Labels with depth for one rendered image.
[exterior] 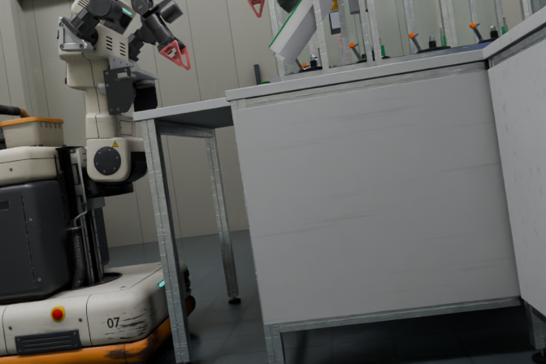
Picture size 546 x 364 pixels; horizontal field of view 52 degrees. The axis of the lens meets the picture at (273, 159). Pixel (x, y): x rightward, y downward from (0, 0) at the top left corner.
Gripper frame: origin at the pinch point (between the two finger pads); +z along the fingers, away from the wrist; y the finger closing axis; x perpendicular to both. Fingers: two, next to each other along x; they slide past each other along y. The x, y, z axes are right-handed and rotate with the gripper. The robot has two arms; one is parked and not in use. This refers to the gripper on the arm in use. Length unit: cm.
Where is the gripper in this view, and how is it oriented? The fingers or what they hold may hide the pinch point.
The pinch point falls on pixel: (258, 15)
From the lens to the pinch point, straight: 240.7
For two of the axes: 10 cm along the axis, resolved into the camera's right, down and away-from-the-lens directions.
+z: 1.8, 9.8, 0.1
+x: -9.8, 1.8, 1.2
